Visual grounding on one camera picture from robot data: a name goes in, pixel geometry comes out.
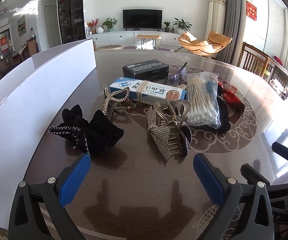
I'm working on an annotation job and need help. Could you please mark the red black cloth pouch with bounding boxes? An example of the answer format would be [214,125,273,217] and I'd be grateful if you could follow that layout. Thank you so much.
[217,81,245,134]

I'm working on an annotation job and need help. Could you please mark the black velvet bow scrunchie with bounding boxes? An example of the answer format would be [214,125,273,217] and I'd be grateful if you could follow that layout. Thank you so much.
[48,105,124,158]

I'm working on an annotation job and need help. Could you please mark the bag of cotton swabs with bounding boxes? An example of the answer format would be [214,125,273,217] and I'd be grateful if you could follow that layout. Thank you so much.
[186,72,221,129]

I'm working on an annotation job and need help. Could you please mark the rhinestone bow hair claw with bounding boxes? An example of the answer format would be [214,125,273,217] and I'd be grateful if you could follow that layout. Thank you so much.
[146,99,192,161]

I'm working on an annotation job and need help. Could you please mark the gold rhinestone hair clip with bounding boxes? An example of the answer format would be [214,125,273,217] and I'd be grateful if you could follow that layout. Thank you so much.
[102,87,135,120]

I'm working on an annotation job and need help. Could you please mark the purple tinted glasses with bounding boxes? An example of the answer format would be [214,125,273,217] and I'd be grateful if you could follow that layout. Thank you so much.
[167,62,188,87]

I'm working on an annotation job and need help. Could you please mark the blue white ointment box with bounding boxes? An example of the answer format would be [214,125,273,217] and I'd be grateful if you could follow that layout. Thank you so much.
[110,77,186,105]

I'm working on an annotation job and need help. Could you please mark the black odor removing bar box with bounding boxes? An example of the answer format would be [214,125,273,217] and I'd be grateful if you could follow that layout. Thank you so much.
[122,60,169,82]

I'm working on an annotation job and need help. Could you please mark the white cardboard storage box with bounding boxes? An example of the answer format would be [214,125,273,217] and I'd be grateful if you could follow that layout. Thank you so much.
[0,40,96,228]

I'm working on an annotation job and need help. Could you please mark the wooden dining chair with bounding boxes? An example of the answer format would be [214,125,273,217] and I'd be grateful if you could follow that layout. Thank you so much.
[238,42,278,80]

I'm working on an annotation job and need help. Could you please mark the orange lounge chair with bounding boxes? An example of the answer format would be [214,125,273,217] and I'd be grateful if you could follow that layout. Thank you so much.
[178,30,232,56]

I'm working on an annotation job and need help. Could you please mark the distant dining table set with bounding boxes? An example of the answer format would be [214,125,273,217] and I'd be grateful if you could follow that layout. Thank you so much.
[19,37,40,61]

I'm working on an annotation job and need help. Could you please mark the white low tv cabinet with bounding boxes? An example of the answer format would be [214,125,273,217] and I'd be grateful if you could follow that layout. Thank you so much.
[87,31,180,48]

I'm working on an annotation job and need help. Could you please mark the green potted plant right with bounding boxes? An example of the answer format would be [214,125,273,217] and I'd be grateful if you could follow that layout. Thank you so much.
[173,17,192,34]

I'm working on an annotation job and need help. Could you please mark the green potted plant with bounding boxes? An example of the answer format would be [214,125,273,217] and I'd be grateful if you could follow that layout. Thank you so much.
[102,17,118,32]
[173,17,192,34]

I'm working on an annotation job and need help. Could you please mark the covered standing air conditioner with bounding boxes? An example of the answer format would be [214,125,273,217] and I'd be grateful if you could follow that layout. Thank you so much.
[205,0,226,38]

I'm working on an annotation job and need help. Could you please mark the grey curtain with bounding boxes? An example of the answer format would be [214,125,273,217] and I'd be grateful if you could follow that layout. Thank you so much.
[219,0,246,66]

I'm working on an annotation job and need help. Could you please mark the small dark potted plant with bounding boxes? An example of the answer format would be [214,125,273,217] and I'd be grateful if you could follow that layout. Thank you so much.
[163,21,170,33]

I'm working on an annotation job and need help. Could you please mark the small wooden bench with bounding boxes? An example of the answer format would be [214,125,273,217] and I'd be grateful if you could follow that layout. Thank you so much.
[136,35,161,50]

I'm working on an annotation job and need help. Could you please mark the red flower vase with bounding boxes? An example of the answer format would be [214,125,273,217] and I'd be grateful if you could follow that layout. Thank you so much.
[87,18,100,34]

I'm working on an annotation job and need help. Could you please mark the green potted plant left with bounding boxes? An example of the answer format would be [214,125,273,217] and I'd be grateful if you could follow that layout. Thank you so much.
[102,17,118,32]

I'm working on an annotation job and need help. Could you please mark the black flat screen television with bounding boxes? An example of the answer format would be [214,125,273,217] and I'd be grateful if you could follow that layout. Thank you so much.
[122,9,162,29]

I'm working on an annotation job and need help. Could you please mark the dark glass display cabinet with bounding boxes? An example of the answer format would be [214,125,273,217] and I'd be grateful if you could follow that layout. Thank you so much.
[57,0,85,44]

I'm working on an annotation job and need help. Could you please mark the red wall decoration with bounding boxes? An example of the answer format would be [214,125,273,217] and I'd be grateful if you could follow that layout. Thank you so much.
[246,1,257,21]

